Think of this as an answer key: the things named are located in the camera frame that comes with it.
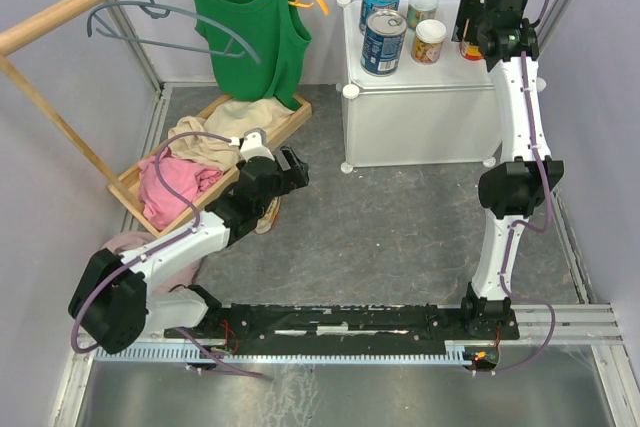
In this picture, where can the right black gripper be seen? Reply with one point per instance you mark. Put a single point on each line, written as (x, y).
(470, 6)

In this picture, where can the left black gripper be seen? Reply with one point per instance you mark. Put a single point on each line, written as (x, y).
(296, 175)

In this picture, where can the oval sardine tin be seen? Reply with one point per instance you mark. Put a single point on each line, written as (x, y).
(468, 50)
(266, 222)

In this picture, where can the small cup white lid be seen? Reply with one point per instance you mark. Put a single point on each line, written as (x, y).
(428, 41)

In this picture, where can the dark blue tin can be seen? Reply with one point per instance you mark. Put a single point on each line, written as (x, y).
(384, 35)

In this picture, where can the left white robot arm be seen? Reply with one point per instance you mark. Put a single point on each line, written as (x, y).
(117, 298)

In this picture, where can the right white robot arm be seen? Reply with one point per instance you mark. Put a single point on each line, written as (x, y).
(526, 174)

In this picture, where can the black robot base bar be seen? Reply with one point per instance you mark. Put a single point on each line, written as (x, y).
(353, 329)

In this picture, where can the white plastic cube cabinet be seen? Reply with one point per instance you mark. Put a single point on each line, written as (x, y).
(444, 112)

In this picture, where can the mauve cloth on floor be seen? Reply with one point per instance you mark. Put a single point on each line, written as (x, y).
(130, 240)

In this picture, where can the green tank top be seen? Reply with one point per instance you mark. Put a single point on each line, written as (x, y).
(277, 34)

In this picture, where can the grey clothes hanger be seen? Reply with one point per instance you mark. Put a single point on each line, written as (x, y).
(165, 17)

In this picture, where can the wooden clothes rack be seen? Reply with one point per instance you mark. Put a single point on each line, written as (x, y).
(95, 83)

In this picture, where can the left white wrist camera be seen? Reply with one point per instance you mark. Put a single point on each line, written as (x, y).
(252, 144)

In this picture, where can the white slotted cable duct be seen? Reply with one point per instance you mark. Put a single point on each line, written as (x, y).
(186, 352)

